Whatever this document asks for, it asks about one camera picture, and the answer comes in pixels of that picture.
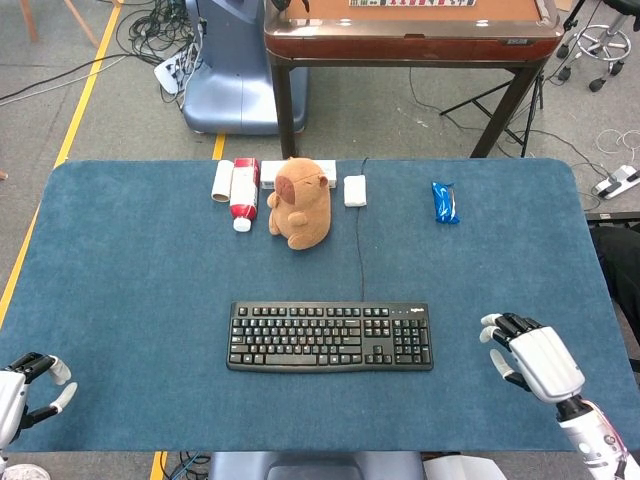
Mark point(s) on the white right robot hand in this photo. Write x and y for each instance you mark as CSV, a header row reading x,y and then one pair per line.
x,y
542,355

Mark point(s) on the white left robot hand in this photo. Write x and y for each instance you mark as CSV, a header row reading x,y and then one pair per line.
x,y
12,395

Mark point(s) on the black keyboard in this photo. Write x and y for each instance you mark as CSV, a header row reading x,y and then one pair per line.
x,y
330,336

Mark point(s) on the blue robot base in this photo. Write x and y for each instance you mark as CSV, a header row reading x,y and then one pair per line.
x,y
235,75

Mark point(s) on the blue snack packet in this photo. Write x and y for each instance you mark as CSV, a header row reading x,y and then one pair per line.
x,y
444,202

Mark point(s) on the white power strip with plugs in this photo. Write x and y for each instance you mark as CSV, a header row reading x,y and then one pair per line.
x,y
617,182

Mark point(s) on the blue table mat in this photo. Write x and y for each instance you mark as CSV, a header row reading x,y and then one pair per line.
x,y
200,300

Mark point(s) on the black tripod stand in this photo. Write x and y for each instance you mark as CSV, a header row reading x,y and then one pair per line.
x,y
510,110

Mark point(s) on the small white box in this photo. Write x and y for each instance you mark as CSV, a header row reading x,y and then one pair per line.
x,y
355,191

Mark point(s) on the blue robot torso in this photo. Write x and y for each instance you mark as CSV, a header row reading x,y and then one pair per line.
x,y
315,466

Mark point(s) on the brown capybara plush toy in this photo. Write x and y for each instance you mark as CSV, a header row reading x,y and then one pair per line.
x,y
300,205

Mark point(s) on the white paper roll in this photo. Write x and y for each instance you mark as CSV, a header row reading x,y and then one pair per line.
x,y
221,181

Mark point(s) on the white rectangular box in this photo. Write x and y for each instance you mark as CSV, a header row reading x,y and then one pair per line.
x,y
300,167

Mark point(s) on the red and white bottle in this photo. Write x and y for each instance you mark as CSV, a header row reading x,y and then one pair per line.
x,y
245,192

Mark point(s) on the chrome stool base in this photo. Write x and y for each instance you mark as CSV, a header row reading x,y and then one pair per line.
x,y
597,47

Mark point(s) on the brown mahjong table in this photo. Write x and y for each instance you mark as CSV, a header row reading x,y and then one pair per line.
x,y
410,40

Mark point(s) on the row of mahjong tiles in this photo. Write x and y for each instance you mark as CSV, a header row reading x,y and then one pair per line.
x,y
412,2

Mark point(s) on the wooden chair legs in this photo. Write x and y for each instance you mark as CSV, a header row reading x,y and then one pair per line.
x,y
55,20

